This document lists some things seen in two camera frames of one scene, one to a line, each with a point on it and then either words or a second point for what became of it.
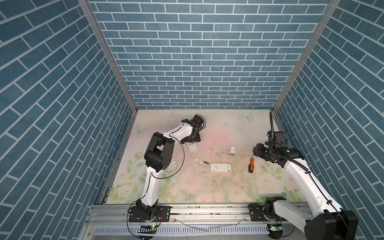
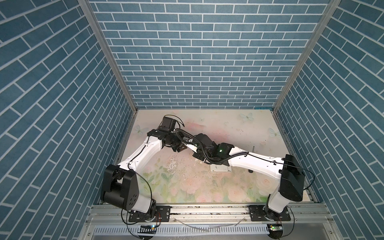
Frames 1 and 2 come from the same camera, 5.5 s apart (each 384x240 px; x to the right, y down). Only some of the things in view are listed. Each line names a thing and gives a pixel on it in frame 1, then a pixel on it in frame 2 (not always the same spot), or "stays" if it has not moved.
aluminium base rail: x=106 y=222 stays
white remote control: x=219 y=167 stays
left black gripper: x=197 y=138 to x=179 y=147
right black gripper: x=257 y=150 to x=197 y=156
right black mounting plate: x=257 y=213 stays
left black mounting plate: x=163 y=215 stays
